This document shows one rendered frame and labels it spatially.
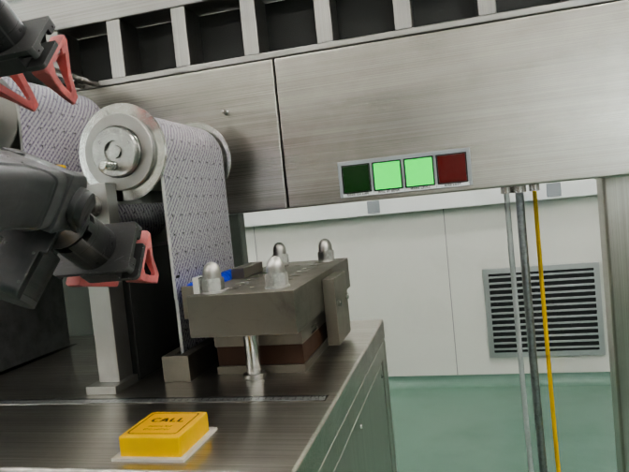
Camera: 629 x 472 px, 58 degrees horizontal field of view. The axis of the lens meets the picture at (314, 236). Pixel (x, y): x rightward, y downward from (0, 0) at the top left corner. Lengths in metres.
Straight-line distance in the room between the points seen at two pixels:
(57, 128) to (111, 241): 0.43
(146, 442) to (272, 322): 0.25
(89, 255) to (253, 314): 0.24
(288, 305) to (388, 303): 2.75
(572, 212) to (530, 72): 2.40
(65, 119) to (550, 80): 0.86
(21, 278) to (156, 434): 0.21
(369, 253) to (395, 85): 2.43
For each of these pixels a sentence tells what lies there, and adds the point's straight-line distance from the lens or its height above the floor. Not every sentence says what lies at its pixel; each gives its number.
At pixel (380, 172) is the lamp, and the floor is 1.19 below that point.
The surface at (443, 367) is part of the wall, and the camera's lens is 3.59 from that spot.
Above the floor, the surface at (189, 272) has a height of 1.05.
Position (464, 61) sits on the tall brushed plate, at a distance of 1.13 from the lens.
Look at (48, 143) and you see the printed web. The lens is 1.08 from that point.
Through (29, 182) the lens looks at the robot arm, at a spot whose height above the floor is 1.18.
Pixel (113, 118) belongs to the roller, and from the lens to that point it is 0.92.
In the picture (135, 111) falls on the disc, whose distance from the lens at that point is 0.92.
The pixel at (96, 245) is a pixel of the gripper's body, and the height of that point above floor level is 1.12.
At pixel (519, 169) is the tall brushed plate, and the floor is 1.17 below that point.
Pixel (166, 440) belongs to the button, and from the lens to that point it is 0.63.
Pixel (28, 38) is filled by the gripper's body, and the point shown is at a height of 1.36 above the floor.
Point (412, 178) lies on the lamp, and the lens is 1.10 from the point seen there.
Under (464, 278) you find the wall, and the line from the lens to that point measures 3.47.
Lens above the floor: 1.14
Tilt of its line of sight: 3 degrees down
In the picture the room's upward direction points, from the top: 6 degrees counter-clockwise
